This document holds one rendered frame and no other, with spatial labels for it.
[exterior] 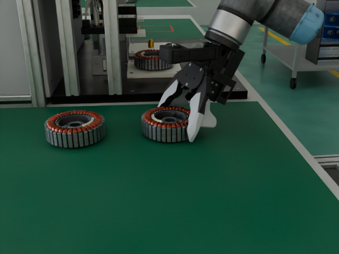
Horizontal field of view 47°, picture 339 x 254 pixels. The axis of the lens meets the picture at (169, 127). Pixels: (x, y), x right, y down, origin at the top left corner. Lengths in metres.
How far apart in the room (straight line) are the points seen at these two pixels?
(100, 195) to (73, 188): 0.05
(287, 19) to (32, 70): 0.55
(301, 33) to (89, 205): 0.50
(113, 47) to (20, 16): 0.20
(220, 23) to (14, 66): 0.47
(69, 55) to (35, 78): 0.09
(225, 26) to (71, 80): 0.39
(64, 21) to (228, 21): 0.37
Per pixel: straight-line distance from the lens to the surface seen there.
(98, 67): 1.09
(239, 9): 0.76
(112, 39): 0.91
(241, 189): 0.61
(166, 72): 1.06
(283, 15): 0.79
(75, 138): 0.72
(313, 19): 0.81
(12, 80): 0.96
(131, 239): 0.51
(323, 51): 1.45
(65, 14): 0.90
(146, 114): 0.77
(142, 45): 1.40
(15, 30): 0.93
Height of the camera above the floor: 1.08
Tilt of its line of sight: 24 degrees down
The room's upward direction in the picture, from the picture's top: straight up
